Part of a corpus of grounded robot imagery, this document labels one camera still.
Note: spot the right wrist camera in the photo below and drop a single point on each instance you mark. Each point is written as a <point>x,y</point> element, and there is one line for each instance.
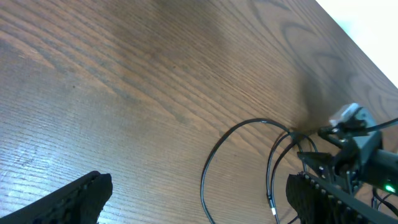
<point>351,120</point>

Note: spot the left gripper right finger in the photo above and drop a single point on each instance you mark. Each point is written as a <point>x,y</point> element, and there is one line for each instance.
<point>316,201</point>

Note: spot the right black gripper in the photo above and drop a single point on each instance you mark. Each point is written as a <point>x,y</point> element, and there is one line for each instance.
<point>362,159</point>

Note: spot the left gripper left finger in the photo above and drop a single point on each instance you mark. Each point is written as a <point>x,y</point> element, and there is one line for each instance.
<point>80,201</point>

